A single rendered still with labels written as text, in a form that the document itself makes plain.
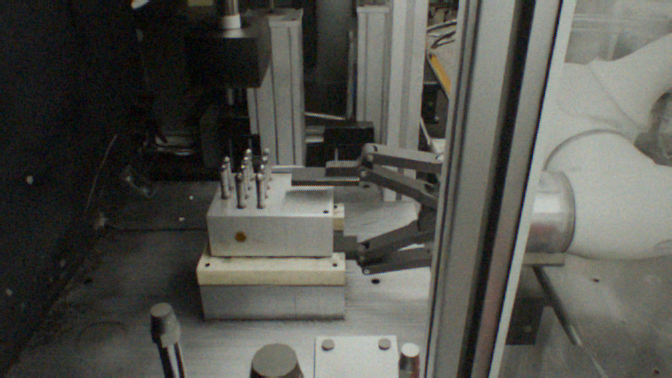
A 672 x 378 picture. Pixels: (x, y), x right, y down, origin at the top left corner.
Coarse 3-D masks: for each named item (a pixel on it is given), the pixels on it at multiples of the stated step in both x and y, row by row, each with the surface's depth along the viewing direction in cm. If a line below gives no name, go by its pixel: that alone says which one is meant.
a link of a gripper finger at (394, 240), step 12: (408, 228) 59; (432, 228) 58; (372, 240) 60; (384, 240) 59; (396, 240) 58; (408, 240) 58; (420, 240) 58; (360, 252) 59; (372, 252) 59; (384, 252) 59; (360, 264) 59
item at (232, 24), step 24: (216, 0) 46; (216, 24) 49; (240, 24) 49; (264, 24) 49; (192, 48) 45; (216, 48) 45; (240, 48) 45; (264, 48) 49; (192, 72) 46; (216, 72) 46; (240, 72) 46; (264, 72) 49
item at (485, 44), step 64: (512, 0) 25; (512, 64) 28; (384, 128) 77; (448, 128) 32; (512, 128) 29; (384, 192) 78; (448, 192) 33; (512, 192) 30; (448, 256) 33; (448, 320) 35
